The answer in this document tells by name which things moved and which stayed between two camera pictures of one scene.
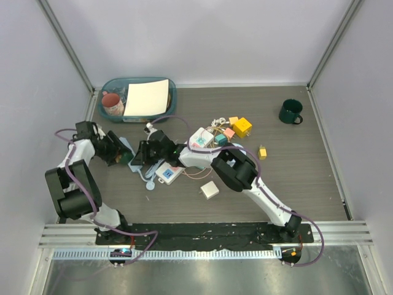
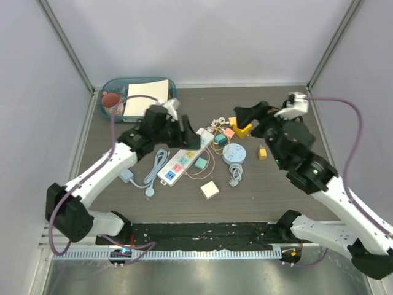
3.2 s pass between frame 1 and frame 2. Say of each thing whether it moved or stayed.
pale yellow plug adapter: stayed
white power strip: stayed
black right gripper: moved
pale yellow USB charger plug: stayed
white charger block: stayed
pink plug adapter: stayed
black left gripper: moved
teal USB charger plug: stayed
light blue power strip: moved
